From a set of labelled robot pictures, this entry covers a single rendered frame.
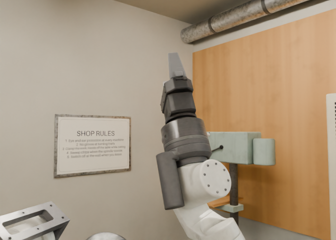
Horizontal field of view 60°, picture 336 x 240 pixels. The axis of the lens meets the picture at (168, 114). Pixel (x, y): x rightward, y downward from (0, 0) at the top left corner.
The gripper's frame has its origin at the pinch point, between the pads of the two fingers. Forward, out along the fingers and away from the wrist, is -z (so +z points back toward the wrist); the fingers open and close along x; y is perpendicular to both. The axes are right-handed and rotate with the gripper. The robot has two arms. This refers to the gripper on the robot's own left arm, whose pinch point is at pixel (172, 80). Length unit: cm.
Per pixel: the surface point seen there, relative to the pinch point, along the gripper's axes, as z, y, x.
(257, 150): -14, -74, -120
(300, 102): -45, -119, -121
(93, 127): -64, 31, -164
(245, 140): -23, -69, -122
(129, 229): 12, 12, -214
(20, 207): -11, 83, -161
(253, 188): 0, -90, -179
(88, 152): -46, 37, -169
